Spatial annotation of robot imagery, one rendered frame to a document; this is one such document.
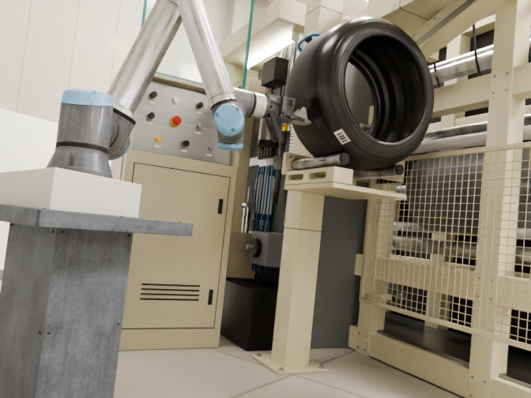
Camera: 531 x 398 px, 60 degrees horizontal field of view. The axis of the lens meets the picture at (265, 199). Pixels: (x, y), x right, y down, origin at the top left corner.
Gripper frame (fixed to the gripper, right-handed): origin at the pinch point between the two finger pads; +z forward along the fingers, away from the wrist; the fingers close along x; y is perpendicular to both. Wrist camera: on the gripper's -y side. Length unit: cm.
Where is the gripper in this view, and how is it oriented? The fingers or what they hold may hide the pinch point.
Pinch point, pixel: (307, 124)
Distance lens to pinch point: 179.7
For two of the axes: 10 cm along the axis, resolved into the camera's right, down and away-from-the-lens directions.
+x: -4.7, 0.1, 8.8
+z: 8.8, 1.2, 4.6
